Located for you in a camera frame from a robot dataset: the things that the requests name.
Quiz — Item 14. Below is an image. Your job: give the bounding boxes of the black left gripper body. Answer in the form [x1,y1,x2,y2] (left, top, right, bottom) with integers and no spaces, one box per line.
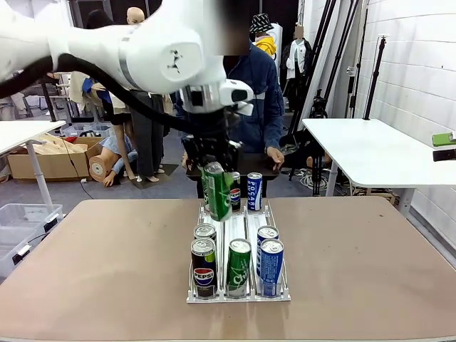
[187,110,235,164]

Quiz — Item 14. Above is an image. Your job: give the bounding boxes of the black serving tray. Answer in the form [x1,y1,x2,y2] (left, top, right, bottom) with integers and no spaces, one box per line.
[185,152,281,178]

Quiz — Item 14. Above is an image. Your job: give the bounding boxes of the black Pepsi can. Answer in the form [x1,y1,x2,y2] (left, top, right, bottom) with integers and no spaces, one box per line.
[193,223,217,244]
[191,237,218,299]
[229,171,242,213]

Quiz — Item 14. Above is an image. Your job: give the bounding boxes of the person's left forearm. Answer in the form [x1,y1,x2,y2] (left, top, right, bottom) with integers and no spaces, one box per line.
[265,117,286,150]

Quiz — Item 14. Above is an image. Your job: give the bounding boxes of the person in denim jacket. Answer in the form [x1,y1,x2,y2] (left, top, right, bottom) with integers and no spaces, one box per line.
[174,33,286,199]

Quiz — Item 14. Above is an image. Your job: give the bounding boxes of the person's left hand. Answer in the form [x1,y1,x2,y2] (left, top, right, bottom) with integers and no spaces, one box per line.
[266,146,286,171]

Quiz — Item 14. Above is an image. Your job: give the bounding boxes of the blue Pocari Sweat can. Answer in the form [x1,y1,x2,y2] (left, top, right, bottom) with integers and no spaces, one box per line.
[260,238,285,298]
[256,225,279,278]
[247,172,264,212]

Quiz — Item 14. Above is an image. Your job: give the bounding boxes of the mannequin in navy top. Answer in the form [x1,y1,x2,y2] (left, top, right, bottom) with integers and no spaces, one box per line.
[106,6,175,182]

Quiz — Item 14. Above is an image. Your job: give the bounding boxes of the white side table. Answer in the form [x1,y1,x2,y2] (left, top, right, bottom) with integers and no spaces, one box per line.
[301,118,456,219]

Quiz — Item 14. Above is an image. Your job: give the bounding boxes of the clear acrylic can rack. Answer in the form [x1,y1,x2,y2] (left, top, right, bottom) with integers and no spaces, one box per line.
[186,199,291,304]

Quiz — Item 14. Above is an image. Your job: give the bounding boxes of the wooden crate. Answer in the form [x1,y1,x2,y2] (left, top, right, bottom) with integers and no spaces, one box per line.
[366,187,399,206]

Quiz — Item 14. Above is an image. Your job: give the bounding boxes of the lying mannequin torso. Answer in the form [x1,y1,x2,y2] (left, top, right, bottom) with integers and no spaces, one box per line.
[88,135,139,189]

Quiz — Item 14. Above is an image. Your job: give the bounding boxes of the black pole stand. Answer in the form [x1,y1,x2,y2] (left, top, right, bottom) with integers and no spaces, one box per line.
[363,35,388,120]

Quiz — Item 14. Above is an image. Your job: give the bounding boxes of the black light stand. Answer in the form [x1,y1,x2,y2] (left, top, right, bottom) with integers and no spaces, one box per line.
[288,0,368,135]

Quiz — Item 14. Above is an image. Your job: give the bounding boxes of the mannequin in yellow hoodie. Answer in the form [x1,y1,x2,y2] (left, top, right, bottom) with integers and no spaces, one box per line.
[249,13,278,58]

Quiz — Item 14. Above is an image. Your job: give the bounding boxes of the clear plastic storage bin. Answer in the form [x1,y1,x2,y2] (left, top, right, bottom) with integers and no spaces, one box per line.
[0,226,41,279]
[0,202,64,247]
[62,123,115,138]

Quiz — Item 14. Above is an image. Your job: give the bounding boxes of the mannequin in white jacket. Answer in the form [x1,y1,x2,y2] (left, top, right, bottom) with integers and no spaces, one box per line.
[281,25,314,111]

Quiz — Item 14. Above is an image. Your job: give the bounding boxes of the mannequin in white hoodie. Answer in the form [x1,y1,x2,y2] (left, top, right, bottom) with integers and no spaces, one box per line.
[266,24,283,68]

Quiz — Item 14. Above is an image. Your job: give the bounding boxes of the mannequin with black hat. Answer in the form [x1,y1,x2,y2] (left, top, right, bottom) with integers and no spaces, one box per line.
[68,9,135,179]

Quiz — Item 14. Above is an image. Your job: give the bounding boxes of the brown cardboard box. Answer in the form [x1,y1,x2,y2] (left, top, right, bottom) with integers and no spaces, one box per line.
[6,133,105,181]

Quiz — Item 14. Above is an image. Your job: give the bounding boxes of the coiled floor cables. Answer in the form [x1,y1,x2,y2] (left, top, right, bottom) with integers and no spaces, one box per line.
[301,167,332,190]

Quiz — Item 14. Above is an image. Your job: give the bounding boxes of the black camera equipment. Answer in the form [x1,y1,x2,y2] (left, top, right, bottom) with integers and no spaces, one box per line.
[309,88,328,119]

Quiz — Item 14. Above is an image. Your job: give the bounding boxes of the black camera tripod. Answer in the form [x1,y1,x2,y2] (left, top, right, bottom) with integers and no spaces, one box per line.
[38,77,58,123]

